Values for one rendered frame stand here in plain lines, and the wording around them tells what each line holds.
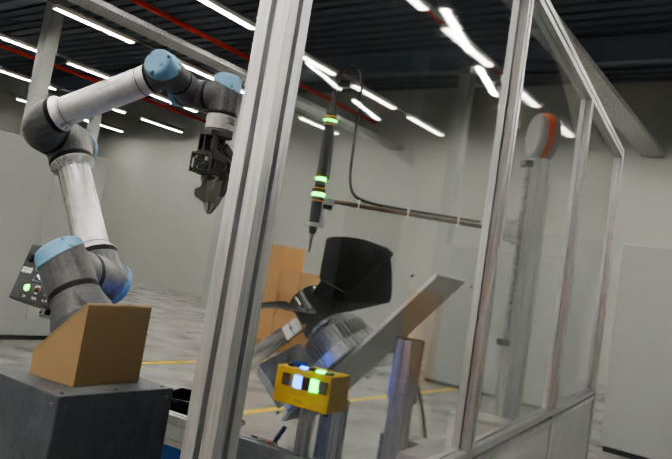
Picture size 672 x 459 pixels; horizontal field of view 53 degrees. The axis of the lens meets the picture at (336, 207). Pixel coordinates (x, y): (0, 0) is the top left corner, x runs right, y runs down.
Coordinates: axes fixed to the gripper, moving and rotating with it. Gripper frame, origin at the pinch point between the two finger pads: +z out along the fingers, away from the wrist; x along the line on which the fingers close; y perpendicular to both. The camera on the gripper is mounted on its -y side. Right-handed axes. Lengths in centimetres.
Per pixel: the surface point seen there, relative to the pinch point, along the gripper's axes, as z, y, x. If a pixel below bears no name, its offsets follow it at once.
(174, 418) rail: 58, -12, -10
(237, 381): 23, 77, 74
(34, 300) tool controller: 35, -6, -70
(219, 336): 19, 79, 72
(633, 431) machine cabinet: 117, -593, 56
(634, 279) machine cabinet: -28, -594, 42
